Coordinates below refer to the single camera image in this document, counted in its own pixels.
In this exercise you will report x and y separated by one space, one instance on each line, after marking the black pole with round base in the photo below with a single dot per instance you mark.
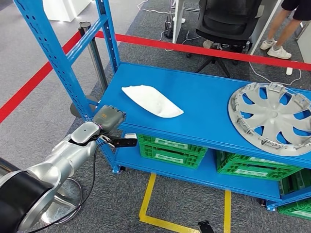
78 107

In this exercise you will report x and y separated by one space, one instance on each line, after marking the white plinth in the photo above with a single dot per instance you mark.
63 9

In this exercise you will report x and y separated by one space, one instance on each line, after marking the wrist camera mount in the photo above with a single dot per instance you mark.
205 227
124 141

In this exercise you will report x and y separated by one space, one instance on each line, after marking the green plastic crate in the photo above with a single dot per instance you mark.
226 164
301 209
146 151

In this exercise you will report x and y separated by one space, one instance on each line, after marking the silver wheel hubcap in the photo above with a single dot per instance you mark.
269 122

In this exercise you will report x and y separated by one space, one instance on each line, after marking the white power strip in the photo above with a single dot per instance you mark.
289 71

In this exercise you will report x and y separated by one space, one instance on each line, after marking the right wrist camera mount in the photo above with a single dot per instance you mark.
205 227

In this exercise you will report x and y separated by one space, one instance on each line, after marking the white plug adapter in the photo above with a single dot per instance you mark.
183 21

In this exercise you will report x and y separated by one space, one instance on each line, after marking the black office chair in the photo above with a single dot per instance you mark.
228 22

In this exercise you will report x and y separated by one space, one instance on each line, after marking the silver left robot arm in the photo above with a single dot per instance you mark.
60 160

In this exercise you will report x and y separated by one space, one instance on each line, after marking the blue metal shelf rack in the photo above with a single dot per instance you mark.
194 106

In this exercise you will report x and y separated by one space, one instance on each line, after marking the white furniture panel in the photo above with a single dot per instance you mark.
306 45

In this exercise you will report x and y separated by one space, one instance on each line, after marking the black floor device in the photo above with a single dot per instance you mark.
167 30

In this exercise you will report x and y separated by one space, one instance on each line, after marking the clear plastic bottle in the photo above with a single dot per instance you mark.
245 48

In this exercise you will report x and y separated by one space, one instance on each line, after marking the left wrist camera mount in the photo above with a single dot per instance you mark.
124 141

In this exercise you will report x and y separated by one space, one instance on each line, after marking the white plastic part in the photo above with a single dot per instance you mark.
155 103

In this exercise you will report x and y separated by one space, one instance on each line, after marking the person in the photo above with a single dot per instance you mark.
279 53
207 44

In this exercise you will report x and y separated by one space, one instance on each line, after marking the red barrier belt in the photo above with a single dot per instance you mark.
194 49
24 90

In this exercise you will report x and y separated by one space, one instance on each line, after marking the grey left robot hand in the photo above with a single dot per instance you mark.
109 117

